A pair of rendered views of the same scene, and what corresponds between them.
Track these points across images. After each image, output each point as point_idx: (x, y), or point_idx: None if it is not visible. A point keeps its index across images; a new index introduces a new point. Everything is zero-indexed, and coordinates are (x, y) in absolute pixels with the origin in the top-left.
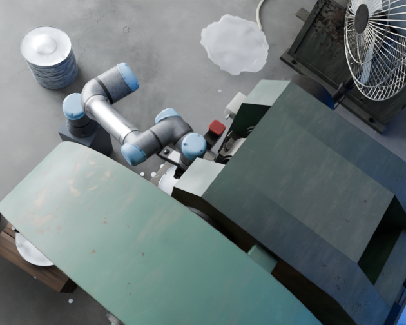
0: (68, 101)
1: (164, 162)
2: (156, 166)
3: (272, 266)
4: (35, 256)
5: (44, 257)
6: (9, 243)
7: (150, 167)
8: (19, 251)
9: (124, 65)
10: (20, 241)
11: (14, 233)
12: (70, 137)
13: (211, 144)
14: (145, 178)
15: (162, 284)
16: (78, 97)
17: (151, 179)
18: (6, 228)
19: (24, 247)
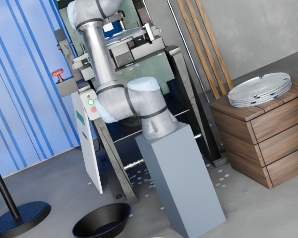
0: (144, 80)
1: (132, 216)
2: (142, 213)
3: None
4: (277, 76)
5: (269, 77)
6: None
7: (150, 212)
8: (288, 76)
9: (69, 4)
10: (284, 80)
11: (291, 90)
12: (181, 122)
13: (73, 75)
14: (162, 205)
15: None
16: (132, 83)
17: (158, 204)
18: (296, 92)
19: (283, 78)
